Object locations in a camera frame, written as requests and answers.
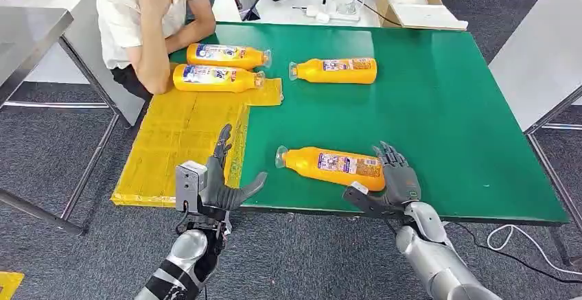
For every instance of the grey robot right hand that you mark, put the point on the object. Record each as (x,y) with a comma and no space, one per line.
(400,184)

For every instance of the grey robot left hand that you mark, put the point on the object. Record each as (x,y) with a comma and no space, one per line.
(218,193)

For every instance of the orange drink bottle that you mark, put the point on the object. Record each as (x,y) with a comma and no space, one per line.
(227,59)
(338,74)
(318,170)
(213,82)

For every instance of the person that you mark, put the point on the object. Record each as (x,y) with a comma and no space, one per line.
(122,16)

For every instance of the yellow sheet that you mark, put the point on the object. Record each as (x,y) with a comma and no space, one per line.
(182,139)

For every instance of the green mat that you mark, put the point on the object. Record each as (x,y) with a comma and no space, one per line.
(432,120)

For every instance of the white table grey side panel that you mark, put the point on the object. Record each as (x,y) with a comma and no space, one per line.
(82,43)

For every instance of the steel table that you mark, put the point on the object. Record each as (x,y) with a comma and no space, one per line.
(27,38)

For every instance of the white charger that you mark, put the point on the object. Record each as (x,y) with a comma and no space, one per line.
(322,17)

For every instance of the white sheet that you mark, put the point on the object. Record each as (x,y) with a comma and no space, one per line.
(429,16)

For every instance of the white power strip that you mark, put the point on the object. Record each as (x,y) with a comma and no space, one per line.
(345,17)

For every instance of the clear plastic bag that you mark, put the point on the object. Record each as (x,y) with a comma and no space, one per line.
(345,0)

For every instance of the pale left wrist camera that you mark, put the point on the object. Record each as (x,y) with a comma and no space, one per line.
(188,186)

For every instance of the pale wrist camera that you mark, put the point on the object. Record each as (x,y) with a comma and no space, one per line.
(188,186)
(363,202)

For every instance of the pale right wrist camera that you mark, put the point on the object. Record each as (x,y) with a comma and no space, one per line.
(363,202)

